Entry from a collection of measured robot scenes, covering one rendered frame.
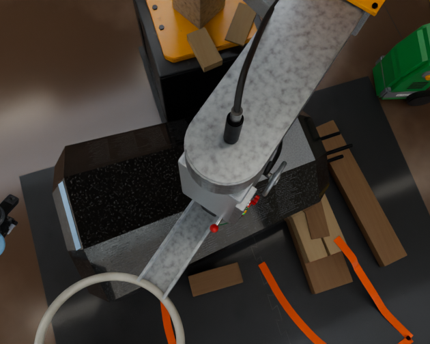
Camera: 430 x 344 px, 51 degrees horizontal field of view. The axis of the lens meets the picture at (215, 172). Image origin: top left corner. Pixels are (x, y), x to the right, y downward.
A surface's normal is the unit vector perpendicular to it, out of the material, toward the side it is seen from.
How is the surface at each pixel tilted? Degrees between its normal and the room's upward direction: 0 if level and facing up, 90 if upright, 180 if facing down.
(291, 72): 0
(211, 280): 0
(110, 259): 45
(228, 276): 0
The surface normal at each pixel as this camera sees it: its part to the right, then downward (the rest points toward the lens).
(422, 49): -0.52, -0.19
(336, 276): 0.04, -0.25
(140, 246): 0.29, 0.45
